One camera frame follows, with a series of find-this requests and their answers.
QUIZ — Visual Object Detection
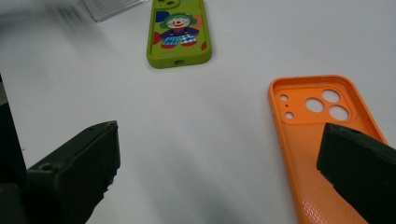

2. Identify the clear plastic tray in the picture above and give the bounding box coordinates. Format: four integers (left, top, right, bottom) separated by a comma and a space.
55, 0, 150, 22

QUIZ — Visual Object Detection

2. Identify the green snack packet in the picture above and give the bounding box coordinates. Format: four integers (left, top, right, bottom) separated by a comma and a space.
146, 0, 213, 69

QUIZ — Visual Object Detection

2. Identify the orange phone case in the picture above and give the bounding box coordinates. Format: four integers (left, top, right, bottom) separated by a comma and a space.
268, 74, 389, 224

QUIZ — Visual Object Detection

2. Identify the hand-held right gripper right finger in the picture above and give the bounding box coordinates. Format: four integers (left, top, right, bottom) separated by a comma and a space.
317, 122, 396, 224

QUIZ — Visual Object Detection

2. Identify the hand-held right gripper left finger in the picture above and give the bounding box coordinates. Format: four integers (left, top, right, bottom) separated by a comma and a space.
24, 120, 121, 224

